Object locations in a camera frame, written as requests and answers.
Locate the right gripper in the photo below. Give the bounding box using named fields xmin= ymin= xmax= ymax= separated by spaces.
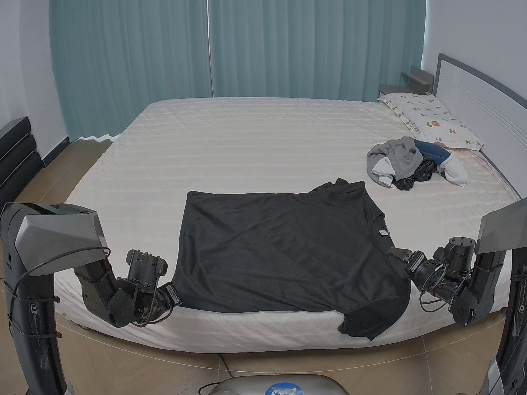
xmin=405 ymin=253 xmax=443 ymax=291

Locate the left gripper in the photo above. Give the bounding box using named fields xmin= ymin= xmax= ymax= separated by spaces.
xmin=158 ymin=283 xmax=183 ymax=309

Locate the black T-shirt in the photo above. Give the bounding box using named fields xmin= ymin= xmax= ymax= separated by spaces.
xmin=170 ymin=177 xmax=411 ymax=340

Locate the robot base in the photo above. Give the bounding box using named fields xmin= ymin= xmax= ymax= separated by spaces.
xmin=216 ymin=375 xmax=344 ymax=395

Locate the pile of clothes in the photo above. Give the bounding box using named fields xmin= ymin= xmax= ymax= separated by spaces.
xmin=366 ymin=136 xmax=469 ymax=191

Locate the bed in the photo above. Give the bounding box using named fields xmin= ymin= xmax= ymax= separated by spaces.
xmin=54 ymin=53 xmax=527 ymax=353

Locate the white printed pillow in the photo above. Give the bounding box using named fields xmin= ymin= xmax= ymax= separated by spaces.
xmin=378 ymin=92 xmax=484 ymax=151

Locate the grey bedside table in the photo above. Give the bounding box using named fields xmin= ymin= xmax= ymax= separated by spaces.
xmin=380 ymin=65 xmax=435 ymax=95

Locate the black chest of drawers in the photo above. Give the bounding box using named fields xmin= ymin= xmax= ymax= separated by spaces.
xmin=0 ymin=116 xmax=44 ymax=211

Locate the blue-green curtain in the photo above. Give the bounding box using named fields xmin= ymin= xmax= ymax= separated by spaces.
xmin=49 ymin=0 xmax=212 ymax=143
xmin=208 ymin=0 xmax=427 ymax=103

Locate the black cable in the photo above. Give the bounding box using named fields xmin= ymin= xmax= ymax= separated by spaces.
xmin=132 ymin=303 xmax=173 ymax=328
xmin=199 ymin=353 xmax=233 ymax=395
xmin=6 ymin=246 xmax=112 ymax=303
xmin=419 ymin=290 xmax=453 ymax=314

